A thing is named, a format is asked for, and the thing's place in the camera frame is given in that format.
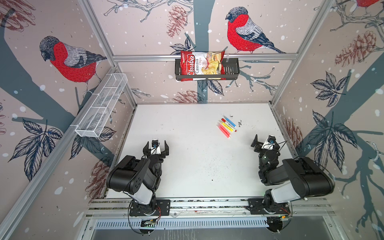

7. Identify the yellow highlighter pen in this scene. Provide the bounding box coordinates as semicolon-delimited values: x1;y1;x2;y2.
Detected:
220;121;234;132

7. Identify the white whiteboard marker pen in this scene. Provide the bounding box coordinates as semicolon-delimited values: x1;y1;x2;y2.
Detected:
221;118;237;132

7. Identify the blue marker pen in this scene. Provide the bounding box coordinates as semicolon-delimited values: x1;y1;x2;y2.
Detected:
224;116;236;128

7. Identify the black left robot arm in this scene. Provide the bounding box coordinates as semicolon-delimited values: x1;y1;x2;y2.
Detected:
106;140;170;217

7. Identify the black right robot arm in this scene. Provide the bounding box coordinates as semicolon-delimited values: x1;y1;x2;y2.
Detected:
246;135;335;215

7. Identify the red cassava chips bag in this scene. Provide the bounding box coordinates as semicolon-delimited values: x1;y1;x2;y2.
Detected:
180;51;225;82

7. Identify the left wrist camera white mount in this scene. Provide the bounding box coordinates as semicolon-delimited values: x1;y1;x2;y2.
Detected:
151;140;160;155

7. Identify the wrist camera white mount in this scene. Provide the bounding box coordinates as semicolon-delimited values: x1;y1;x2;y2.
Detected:
151;140;160;155
262;135;276;150

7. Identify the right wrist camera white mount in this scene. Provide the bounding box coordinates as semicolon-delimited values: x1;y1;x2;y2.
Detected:
262;135;276;150

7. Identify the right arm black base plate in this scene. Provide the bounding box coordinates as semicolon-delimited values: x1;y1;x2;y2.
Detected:
246;198;291;216

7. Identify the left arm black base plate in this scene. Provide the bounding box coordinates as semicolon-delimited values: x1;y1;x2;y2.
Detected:
129;200;171;217

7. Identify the white wire mesh shelf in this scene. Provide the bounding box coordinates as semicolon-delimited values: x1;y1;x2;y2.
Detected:
75;73;128;138

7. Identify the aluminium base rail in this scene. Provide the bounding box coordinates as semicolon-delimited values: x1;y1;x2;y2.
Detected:
85;197;336;219

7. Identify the black wire wall basket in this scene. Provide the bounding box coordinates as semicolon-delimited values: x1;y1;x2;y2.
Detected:
175;58;240;82

